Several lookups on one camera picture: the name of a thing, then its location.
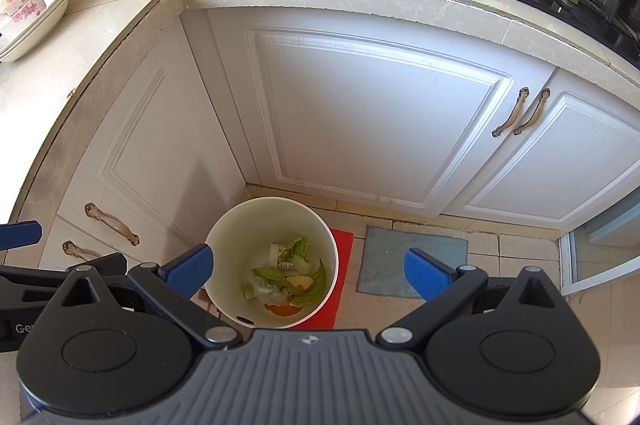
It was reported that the white round waste bin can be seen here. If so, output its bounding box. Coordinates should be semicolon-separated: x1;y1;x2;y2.
202;198;340;330

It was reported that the printed white paper cup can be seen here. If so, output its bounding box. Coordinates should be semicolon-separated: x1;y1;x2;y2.
269;242;301;269

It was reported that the red floor mat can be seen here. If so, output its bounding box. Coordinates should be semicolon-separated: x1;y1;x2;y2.
192;229;354;331

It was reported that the clear plastic wrap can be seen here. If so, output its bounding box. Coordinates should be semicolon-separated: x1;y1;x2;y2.
252;282;288;306

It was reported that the small green cabbage leaf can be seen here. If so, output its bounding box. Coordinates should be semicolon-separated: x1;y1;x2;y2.
251;267;287;290

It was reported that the orange peel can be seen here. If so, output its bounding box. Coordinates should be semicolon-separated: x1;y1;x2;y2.
285;274;315;295
263;302;301;317

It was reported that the large green cabbage leaf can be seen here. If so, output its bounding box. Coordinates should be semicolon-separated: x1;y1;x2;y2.
289;259;327;309

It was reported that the white cabinet door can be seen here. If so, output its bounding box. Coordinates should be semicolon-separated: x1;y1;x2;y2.
207;8;559;219
37;215;133;272
442;68;640;231
55;12;251;267

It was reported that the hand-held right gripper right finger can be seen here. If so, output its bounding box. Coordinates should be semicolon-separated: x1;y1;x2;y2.
377;248;566;351

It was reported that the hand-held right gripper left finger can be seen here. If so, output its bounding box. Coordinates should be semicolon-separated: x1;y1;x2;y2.
47;244;241;351

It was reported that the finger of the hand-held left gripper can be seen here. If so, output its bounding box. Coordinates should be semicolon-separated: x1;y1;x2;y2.
0;252;128;291
0;221;43;251

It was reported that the grey floor mat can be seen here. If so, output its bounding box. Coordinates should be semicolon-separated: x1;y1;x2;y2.
356;226;469;300

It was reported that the white framed glass door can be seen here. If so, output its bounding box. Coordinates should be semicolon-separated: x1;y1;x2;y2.
558;192;640;297

